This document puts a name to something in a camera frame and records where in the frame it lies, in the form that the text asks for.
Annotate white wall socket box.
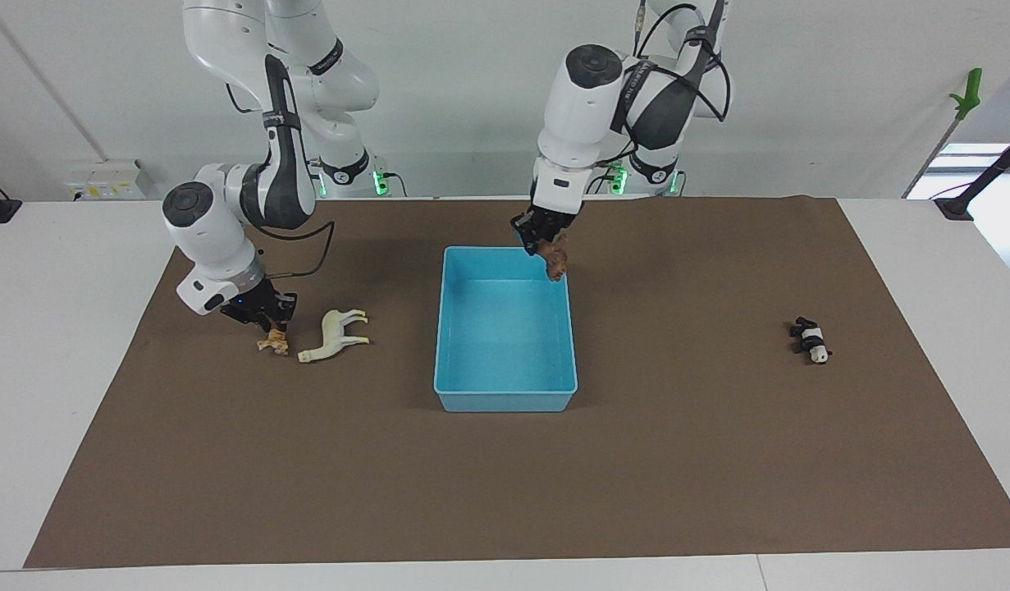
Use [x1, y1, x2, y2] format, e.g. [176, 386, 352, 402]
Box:
[65, 159, 149, 201]

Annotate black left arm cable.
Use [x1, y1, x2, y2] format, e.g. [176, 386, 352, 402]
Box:
[634, 0, 733, 124]

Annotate brown table mat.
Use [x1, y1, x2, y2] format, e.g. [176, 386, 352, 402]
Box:
[25, 195, 1010, 569]

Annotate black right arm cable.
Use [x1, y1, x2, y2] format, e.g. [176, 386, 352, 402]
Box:
[257, 220, 336, 281]

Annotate black slanted camera stand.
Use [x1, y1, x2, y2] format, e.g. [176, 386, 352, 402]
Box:
[934, 131, 1010, 222]

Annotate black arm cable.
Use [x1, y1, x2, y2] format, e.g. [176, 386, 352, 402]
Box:
[634, 0, 733, 124]
[257, 220, 336, 281]

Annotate light blue storage box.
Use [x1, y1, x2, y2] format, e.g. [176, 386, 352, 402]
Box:
[433, 245, 578, 413]

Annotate brown lion toy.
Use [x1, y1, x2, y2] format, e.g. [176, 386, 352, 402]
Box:
[540, 232, 570, 283]

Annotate green clamp on pole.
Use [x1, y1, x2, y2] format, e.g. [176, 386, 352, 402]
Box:
[902, 68, 984, 199]

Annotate black and white panda toy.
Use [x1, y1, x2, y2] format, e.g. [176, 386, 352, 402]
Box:
[789, 317, 834, 365]

